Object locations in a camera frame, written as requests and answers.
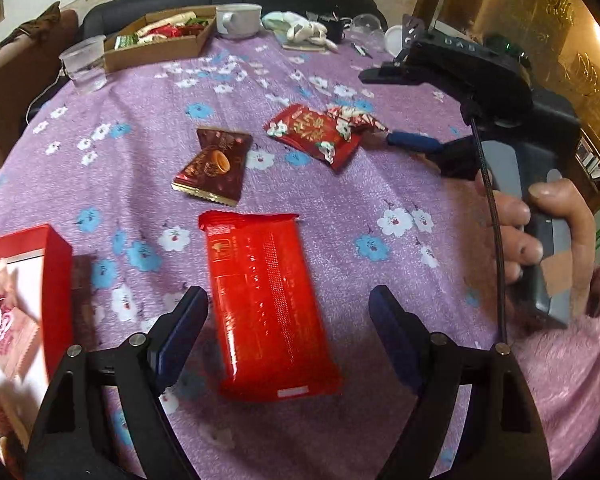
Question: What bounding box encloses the red white floral candy packet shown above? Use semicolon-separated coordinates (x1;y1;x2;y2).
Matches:
326;105;388;141

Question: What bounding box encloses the red floral snack packet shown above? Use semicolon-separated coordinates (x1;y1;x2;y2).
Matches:
263;104;363;172

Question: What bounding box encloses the brown chocolate pie packet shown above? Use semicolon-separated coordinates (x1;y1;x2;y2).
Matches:
172;128;253;207

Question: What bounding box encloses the long red snack package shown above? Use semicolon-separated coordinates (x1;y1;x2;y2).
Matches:
198;210;342;403

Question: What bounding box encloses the pink sleeve right forearm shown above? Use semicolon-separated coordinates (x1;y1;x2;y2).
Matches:
504;263;600;480

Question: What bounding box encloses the person's right hand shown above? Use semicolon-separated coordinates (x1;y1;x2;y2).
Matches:
494;178;597;318

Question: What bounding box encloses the white bowl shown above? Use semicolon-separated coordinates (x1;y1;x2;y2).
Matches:
384;25;403;58

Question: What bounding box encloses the black phone stand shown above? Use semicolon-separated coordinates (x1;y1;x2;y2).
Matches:
394;14;427;62

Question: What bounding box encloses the clear glass bowl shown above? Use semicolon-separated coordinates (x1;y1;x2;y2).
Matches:
349;13;385;52

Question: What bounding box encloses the black small cup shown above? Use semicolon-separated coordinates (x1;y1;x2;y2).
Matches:
318;15;351;44

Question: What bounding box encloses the black sofa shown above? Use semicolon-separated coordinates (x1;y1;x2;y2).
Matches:
76;0;387;40

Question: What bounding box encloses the white plush toy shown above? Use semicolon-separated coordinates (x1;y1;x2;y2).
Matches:
261;11;338;52

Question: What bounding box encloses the red snack box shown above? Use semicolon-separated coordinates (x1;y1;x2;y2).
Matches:
0;224;73;462

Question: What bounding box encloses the white ceramic mug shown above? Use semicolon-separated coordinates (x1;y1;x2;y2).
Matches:
215;3;262;40

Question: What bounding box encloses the cardboard snack tray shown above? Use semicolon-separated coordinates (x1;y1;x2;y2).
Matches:
105;6;216;73

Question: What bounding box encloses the purple floral tablecloth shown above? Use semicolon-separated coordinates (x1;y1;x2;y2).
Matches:
0;27;600;480

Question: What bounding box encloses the clear plastic cup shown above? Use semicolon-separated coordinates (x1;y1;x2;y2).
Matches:
59;35;107;96

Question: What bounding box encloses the brown chair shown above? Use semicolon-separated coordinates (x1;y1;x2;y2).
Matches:
0;2;79;169

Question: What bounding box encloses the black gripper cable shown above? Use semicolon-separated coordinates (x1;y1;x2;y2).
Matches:
467;102;512;346

